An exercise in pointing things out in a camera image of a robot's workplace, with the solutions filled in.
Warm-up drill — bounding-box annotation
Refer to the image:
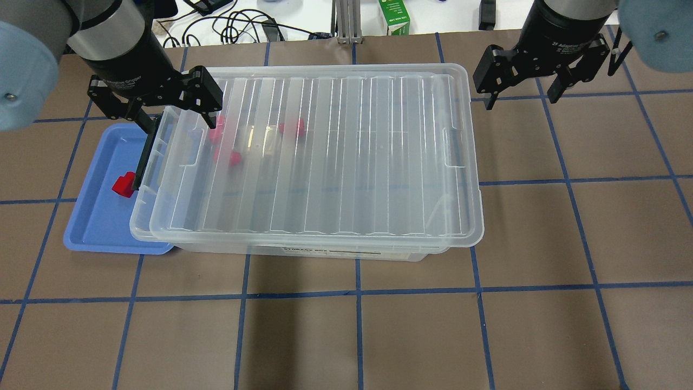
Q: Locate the black cable bundle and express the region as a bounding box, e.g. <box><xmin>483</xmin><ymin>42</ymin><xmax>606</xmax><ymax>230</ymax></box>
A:
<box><xmin>160</xmin><ymin>0</ymin><xmax>331</xmax><ymax>48</ymax></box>

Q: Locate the aluminium frame post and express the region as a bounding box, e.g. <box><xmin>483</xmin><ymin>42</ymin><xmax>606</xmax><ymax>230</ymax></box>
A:
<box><xmin>331</xmin><ymin>1</ymin><xmax>362</xmax><ymax>44</ymax></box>

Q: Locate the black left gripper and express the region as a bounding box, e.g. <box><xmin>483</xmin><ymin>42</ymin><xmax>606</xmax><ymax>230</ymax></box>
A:
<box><xmin>87</xmin><ymin>47</ymin><xmax>223</xmax><ymax>191</ymax></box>

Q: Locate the red block in box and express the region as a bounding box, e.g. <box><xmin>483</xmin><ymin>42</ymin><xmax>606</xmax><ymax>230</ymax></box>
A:
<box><xmin>207</xmin><ymin>114</ymin><xmax>226</xmax><ymax>145</ymax></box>
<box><xmin>278</xmin><ymin>118</ymin><xmax>305</xmax><ymax>139</ymax></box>
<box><xmin>213</xmin><ymin>147</ymin><xmax>243</xmax><ymax>166</ymax></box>

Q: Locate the clear plastic storage box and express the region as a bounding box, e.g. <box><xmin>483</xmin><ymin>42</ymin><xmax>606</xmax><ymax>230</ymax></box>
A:
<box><xmin>129</xmin><ymin>70</ymin><xmax>477</xmax><ymax>262</ymax></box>

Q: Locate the red block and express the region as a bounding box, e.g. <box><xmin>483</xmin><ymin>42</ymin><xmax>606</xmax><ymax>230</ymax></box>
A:
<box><xmin>112</xmin><ymin>171</ymin><xmax>136</xmax><ymax>198</ymax></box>
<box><xmin>278</xmin><ymin>118</ymin><xmax>305</xmax><ymax>139</ymax></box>
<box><xmin>213</xmin><ymin>147</ymin><xmax>243</xmax><ymax>166</ymax></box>
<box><xmin>207</xmin><ymin>114</ymin><xmax>226</xmax><ymax>145</ymax></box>

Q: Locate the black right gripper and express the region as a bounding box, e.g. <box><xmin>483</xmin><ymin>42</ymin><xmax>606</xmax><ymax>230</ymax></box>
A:
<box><xmin>473</xmin><ymin>5</ymin><xmax>610</xmax><ymax>111</ymax></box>

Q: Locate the clear plastic box lid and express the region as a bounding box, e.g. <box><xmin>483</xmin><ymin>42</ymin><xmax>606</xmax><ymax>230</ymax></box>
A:
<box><xmin>149</xmin><ymin>63</ymin><xmax>484</xmax><ymax>249</ymax></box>

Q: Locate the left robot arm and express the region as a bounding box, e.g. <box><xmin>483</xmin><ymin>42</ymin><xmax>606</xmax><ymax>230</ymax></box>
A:
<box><xmin>1</xmin><ymin>1</ymin><xmax>223</xmax><ymax>197</ymax></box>

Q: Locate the green white carton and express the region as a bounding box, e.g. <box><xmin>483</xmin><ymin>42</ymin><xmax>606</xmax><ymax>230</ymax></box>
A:
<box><xmin>377</xmin><ymin>0</ymin><xmax>411</xmax><ymax>36</ymax></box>

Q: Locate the blue plastic tray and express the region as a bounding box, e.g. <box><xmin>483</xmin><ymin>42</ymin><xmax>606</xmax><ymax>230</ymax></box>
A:
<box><xmin>63</xmin><ymin>123</ymin><xmax>173</xmax><ymax>255</ymax></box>

